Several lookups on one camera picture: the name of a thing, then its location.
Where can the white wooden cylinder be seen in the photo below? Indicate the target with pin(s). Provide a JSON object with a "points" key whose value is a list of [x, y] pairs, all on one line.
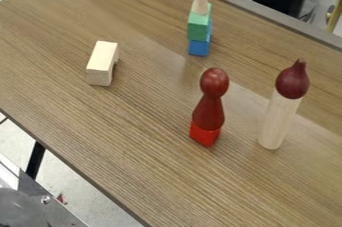
{"points": [[278, 121]]}

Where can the green block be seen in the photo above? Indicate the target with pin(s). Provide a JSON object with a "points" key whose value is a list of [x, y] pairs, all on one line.
{"points": [[198, 24]]}

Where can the blue block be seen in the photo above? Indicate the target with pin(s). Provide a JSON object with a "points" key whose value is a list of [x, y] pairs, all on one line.
{"points": [[199, 47]]}

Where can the red cube block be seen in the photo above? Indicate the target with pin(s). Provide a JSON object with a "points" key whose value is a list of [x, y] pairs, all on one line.
{"points": [[204, 136]]}

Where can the dark red wooden pawn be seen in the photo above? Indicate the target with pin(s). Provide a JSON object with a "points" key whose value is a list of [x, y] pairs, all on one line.
{"points": [[210, 101]]}

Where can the dark red onion-shaped block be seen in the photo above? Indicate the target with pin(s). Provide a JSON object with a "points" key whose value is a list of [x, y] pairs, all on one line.
{"points": [[292, 81]]}

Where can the white wooden arch block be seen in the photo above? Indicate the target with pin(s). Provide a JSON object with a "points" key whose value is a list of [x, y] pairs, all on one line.
{"points": [[102, 63]]}

